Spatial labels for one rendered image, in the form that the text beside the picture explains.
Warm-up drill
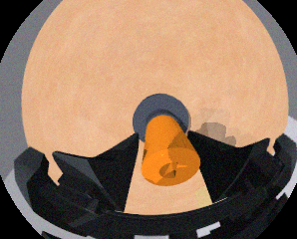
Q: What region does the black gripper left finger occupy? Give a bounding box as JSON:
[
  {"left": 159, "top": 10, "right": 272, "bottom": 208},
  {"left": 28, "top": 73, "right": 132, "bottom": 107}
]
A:
[{"left": 52, "top": 132, "right": 140, "bottom": 212}]

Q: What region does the orange knob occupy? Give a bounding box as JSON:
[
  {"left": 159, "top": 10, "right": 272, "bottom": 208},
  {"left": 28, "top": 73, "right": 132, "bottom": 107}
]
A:
[{"left": 142, "top": 116, "right": 200, "bottom": 186}]

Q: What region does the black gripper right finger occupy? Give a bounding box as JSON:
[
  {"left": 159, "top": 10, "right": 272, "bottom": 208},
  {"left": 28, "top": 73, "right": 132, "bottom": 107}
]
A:
[{"left": 187, "top": 130, "right": 271, "bottom": 203}]

